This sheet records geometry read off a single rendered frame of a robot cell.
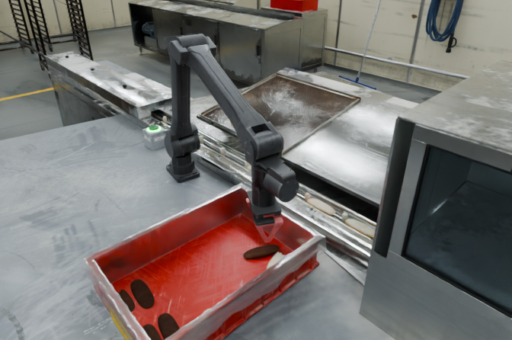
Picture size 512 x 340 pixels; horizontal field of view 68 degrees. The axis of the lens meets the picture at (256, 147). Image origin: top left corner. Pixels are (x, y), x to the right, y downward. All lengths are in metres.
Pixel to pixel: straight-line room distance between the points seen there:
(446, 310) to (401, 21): 4.46
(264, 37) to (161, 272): 3.35
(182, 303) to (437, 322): 0.54
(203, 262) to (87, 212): 0.45
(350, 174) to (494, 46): 3.61
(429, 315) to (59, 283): 0.84
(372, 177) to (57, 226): 0.97
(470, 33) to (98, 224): 4.24
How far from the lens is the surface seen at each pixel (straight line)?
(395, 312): 0.89
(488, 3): 4.72
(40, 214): 1.37
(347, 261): 1.07
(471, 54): 4.81
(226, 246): 1.08
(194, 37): 1.08
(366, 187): 1.23
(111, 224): 1.23
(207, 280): 1.00
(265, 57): 4.17
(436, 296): 0.81
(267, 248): 1.05
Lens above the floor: 1.55
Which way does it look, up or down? 28 degrees down
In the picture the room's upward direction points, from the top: straight up
